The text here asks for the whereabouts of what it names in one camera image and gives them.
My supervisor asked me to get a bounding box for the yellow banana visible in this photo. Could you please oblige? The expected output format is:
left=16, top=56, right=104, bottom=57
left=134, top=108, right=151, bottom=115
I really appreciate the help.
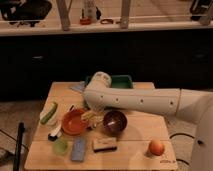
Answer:
left=81, top=111, right=96, bottom=121

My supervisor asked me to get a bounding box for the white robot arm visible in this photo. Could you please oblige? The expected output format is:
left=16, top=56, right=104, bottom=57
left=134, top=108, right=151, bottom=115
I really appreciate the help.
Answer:
left=83, top=72, right=213, bottom=171

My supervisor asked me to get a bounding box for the purple bowl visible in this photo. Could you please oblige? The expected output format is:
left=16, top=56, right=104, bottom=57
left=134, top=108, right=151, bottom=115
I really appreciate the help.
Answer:
left=103, top=110, right=127, bottom=135

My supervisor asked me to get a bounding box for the red bowl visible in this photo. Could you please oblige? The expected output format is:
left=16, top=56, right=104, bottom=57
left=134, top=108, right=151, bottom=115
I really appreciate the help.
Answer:
left=62, top=108, right=88, bottom=135

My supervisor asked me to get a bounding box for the brown eraser block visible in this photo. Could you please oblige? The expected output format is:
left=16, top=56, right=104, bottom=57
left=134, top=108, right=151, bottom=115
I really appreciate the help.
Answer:
left=92, top=138, right=117, bottom=152

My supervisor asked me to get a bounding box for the blue sponge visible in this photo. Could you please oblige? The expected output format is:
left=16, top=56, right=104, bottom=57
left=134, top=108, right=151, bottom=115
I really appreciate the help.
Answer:
left=71, top=137, right=86, bottom=162

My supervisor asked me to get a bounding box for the wooden table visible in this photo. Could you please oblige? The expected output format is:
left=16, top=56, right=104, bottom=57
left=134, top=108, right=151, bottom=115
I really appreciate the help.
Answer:
left=24, top=81, right=179, bottom=171

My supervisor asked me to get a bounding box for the clear plastic bag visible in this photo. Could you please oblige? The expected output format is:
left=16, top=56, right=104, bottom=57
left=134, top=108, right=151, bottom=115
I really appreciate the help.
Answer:
left=70, top=81, right=85, bottom=94

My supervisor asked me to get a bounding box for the white dish brush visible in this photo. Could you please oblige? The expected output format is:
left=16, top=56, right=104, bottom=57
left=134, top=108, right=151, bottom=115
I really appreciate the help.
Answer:
left=47, top=112, right=62, bottom=141

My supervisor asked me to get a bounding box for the green cucumber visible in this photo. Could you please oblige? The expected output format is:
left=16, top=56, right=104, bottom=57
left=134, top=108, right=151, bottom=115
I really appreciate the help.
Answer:
left=39, top=102, right=58, bottom=124

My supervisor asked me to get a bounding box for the green plastic tray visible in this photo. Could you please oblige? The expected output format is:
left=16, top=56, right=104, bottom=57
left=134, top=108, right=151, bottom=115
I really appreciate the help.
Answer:
left=83, top=74, right=134, bottom=111

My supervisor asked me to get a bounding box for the orange fruit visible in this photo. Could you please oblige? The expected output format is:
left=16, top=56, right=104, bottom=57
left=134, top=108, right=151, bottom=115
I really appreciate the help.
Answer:
left=148, top=140, right=165, bottom=156

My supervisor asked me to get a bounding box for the black pole stand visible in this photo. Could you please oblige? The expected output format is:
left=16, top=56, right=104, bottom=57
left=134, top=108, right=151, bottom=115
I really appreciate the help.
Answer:
left=13, top=122, right=25, bottom=171

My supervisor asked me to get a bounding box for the white bottle on shelf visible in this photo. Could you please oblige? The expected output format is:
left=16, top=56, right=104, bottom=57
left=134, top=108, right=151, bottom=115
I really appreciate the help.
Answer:
left=84, top=0, right=97, bottom=23

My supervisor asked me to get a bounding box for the black office chair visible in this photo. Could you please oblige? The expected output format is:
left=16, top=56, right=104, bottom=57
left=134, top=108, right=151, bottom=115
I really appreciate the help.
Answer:
left=0, top=0, right=52, bottom=27

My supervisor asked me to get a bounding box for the black cable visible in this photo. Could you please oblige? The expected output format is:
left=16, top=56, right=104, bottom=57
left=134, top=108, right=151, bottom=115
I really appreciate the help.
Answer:
left=169, top=132, right=196, bottom=168

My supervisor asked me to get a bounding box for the red ring on shelf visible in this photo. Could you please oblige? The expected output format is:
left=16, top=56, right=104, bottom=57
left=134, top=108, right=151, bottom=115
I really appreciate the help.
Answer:
left=79, top=18, right=92, bottom=26

